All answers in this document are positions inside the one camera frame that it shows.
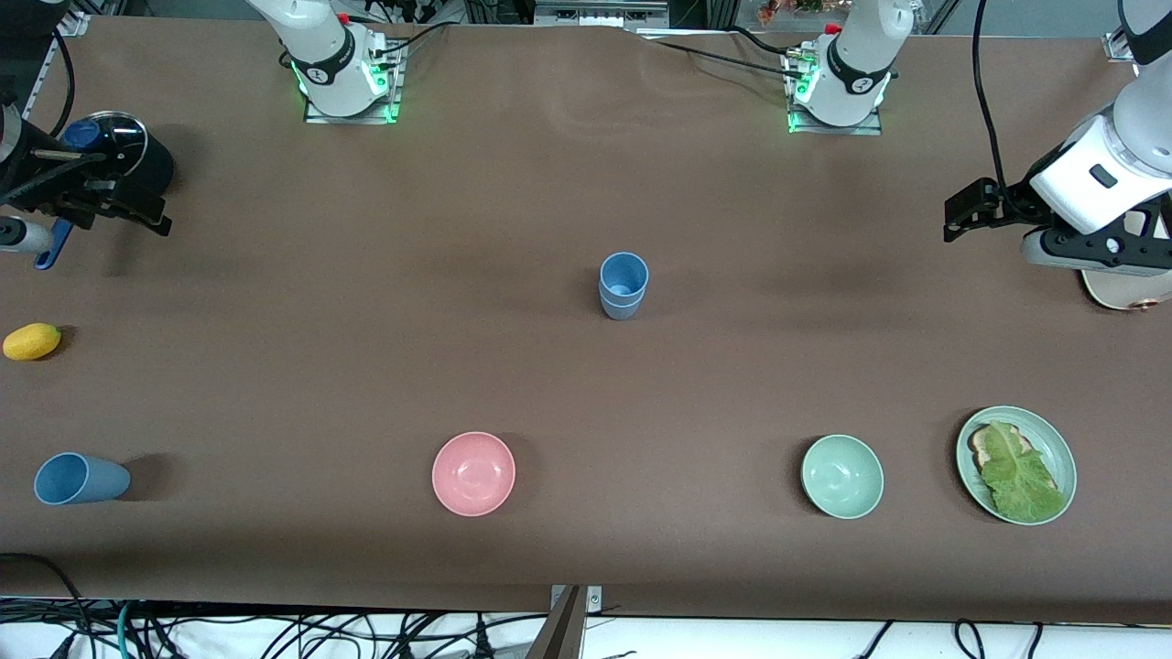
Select light blue plastic cup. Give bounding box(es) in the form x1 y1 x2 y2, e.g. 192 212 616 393
600 284 646 321
600 252 650 299
34 452 131 506

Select glass lid with blue knob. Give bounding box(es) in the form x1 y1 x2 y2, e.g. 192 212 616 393
60 112 149 179

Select yellow lemon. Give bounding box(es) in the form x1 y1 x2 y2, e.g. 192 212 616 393
3 322 63 362

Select toasted bread slice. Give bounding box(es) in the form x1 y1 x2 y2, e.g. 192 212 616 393
969 423 1061 491

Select pale green plate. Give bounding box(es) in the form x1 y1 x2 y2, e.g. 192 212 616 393
956 405 1078 526

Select green lettuce leaf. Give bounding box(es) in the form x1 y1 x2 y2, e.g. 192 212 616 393
980 421 1068 523

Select pale green bowl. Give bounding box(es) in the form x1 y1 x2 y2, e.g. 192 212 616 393
800 434 885 520

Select pink plastic bowl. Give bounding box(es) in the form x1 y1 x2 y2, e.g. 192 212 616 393
431 431 516 517

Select brown table cloth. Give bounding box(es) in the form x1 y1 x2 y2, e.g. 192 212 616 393
0 18 1172 625

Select black pot with blue handle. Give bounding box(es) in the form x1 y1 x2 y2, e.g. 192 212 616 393
35 110 175 271

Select aluminium frame rail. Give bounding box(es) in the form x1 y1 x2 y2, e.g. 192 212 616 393
0 9 92 179
1103 0 1172 63

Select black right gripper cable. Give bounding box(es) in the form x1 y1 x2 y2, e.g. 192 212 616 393
18 27 76 152

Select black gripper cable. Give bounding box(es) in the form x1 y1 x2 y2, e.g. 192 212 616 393
972 0 1013 198
18 27 76 152

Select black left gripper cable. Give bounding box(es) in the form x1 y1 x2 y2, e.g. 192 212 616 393
972 0 1013 198

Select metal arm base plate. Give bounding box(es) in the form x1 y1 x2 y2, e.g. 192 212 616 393
304 41 406 125
784 46 884 137

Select black base cable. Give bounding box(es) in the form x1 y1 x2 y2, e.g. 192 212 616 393
632 27 807 76

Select black floor cable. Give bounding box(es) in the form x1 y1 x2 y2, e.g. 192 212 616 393
0 552 88 642

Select grey metal post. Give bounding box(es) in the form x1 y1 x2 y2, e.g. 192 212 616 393
526 586 589 659

